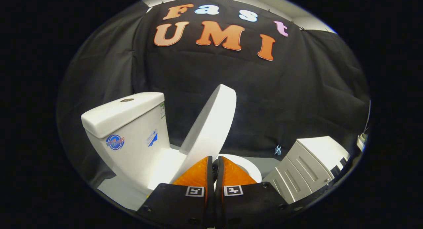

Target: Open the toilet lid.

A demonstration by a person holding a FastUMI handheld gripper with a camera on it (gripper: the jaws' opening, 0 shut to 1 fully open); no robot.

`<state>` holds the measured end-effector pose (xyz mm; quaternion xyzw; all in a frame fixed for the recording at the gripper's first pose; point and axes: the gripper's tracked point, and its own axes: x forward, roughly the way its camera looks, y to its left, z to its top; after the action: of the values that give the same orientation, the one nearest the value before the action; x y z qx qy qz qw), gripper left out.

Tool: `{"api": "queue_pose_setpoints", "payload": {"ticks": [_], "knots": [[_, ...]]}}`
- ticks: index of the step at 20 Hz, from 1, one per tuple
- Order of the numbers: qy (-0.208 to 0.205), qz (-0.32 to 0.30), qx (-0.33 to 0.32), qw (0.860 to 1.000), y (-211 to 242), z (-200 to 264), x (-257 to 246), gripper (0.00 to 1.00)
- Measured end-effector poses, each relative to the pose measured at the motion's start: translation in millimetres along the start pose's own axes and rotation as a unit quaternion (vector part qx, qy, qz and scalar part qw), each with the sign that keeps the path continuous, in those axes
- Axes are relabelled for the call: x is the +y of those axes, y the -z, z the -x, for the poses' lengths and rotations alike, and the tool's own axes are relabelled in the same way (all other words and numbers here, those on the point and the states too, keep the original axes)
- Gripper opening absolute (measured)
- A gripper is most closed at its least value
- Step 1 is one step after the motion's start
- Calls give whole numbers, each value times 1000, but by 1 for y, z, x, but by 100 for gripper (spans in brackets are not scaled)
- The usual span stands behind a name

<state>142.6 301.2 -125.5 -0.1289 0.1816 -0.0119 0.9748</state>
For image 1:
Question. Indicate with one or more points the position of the white ceramic toilet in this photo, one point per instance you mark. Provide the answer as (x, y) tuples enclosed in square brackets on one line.
[(132, 123)]

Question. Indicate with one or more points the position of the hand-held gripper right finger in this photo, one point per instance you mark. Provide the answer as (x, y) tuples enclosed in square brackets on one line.
[(251, 206)]

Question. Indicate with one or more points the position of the black backdrop cloth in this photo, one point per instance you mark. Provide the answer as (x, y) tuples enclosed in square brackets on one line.
[(264, 100)]

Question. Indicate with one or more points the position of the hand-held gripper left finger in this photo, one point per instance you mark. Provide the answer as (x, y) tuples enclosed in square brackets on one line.
[(185, 206)]

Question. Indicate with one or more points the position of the white toilet lid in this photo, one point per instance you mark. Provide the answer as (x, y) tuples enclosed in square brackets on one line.
[(211, 123)]

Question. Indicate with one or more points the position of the white panelled cabinet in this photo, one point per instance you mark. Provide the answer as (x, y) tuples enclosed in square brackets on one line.
[(304, 169)]

